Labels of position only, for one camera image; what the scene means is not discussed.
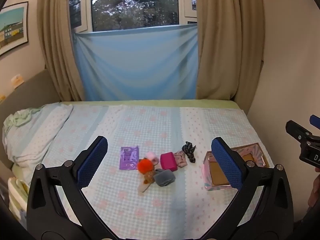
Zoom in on light blue hanging cloth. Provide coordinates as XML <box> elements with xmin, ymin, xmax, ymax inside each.
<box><xmin>72</xmin><ymin>24</ymin><xmax>200</xmax><ymax>102</ymax></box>

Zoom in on small yellow object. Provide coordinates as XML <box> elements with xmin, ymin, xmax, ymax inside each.
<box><xmin>10</xmin><ymin>74</ymin><xmax>25</xmax><ymax>87</ymax></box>

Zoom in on pale yellow folded cloth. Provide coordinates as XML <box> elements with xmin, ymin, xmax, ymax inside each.
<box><xmin>7</xmin><ymin>177</ymin><xmax>29</xmax><ymax>221</ymax></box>

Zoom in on light green bed sheet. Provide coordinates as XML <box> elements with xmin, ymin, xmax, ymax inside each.
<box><xmin>59</xmin><ymin>99</ymin><xmax>247</xmax><ymax>111</ymax></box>

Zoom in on beige curtain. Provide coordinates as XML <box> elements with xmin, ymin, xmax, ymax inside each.
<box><xmin>194</xmin><ymin>0</ymin><xmax>265</xmax><ymax>101</ymax></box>
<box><xmin>37</xmin><ymin>0</ymin><xmax>87</xmax><ymax>102</ymax></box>

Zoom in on orange pom-pom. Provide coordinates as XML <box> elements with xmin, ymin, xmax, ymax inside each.
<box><xmin>137</xmin><ymin>158</ymin><xmax>154</xmax><ymax>175</ymax></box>

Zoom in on person's right hand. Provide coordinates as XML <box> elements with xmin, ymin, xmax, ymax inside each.
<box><xmin>308</xmin><ymin>167</ymin><xmax>320</xmax><ymax>208</ymax></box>

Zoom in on light green crumpled cloth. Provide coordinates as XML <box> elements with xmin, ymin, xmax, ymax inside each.
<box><xmin>3</xmin><ymin>106</ymin><xmax>48</xmax><ymax>133</ymax></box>

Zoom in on brown teddy plush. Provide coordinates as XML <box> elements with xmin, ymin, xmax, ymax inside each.
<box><xmin>138</xmin><ymin>171</ymin><xmax>156</xmax><ymax>193</ymax></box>

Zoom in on cardboard box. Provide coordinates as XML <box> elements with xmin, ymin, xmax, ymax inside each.
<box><xmin>204</xmin><ymin>142</ymin><xmax>271</xmax><ymax>192</ymax></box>

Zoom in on beige printed cloth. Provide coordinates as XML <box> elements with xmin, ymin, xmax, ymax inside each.
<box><xmin>174</xmin><ymin>150</ymin><xmax>188</xmax><ymax>168</ymax></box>

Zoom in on magenta pouch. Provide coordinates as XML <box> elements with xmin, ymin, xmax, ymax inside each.
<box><xmin>160</xmin><ymin>151</ymin><xmax>178</xmax><ymax>172</ymax></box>

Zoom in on framed wall picture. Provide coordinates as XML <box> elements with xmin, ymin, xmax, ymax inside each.
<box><xmin>0</xmin><ymin>1</ymin><xmax>29</xmax><ymax>56</ymax></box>

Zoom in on black patterned scrunchie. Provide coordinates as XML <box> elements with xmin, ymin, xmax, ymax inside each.
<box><xmin>181</xmin><ymin>141</ymin><xmax>197</xmax><ymax>163</ymax></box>

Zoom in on purple packet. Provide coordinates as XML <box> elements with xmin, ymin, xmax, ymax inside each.
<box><xmin>119</xmin><ymin>145</ymin><xmax>140</xmax><ymax>171</ymax></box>

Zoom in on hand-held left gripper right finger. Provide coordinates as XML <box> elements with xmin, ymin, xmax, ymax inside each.
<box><xmin>211</xmin><ymin>137</ymin><xmax>295</xmax><ymax>238</ymax></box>

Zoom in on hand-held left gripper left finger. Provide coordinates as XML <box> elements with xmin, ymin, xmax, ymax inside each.
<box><xmin>26</xmin><ymin>135</ymin><xmax>111</xmax><ymax>233</ymax></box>

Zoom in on checked pillow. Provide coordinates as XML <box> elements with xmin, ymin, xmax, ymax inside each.
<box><xmin>2</xmin><ymin>104</ymin><xmax>74</xmax><ymax>170</ymax></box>

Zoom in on pink fluffy scrunchie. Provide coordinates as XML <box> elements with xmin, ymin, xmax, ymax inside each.
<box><xmin>146</xmin><ymin>151</ymin><xmax>161</xmax><ymax>166</ymax></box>

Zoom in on grey fluffy cloth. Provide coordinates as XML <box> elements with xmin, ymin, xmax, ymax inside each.
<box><xmin>153</xmin><ymin>168</ymin><xmax>176</xmax><ymax>188</ymax></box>

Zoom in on white framed window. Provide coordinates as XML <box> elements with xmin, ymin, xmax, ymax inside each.
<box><xmin>69</xmin><ymin>0</ymin><xmax>198</xmax><ymax>33</ymax></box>

